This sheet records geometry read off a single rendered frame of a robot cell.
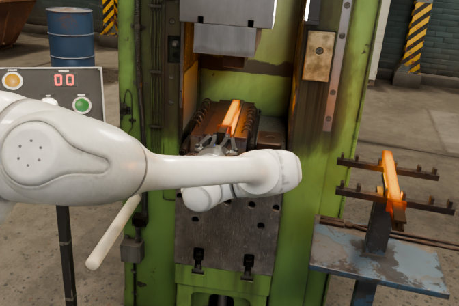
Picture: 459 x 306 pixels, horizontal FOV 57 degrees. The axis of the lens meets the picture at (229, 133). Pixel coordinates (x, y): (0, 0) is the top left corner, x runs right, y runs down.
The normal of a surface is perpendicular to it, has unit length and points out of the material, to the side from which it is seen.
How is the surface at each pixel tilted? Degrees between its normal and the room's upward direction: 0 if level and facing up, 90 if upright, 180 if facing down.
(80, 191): 114
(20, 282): 0
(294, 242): 90
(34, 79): 60
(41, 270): 0
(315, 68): 90
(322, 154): 90
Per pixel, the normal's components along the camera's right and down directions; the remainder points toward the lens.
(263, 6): -0.12, 0.36
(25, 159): -0.05, -0.13
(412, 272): 0.07, -0.93
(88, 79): 0.30, -0.14
